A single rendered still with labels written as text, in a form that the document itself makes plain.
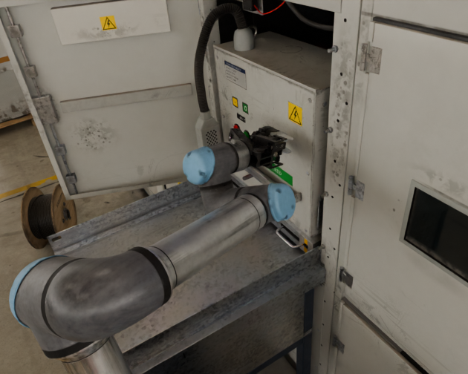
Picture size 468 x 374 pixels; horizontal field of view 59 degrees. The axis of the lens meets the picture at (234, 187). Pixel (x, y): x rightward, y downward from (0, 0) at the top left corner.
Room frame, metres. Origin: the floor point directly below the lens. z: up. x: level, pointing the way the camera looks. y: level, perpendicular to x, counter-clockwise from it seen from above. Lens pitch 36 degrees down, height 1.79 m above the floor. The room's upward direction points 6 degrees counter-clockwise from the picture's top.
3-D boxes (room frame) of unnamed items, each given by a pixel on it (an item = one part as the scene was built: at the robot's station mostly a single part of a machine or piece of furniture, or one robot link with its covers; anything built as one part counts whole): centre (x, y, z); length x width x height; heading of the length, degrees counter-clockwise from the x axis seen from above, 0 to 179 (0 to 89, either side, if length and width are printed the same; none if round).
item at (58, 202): (2.09, 1.18, 0.20); 0.40 x 0.22 x 0.40; 3
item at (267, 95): (1.11, -0.09, 1.15); 0.48 x 0.01 x 0.48; 28
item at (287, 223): (1.12, -0.11, 0.89); 0.54 x 0.05 x 0.06; 28
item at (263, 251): (0.95, 0.20, 0.82); 0.68 x 0.62 x 0.06; 118
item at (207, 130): (1.27, 0.07, 1.09); 0.08 x 0.05 x 0.17; 118
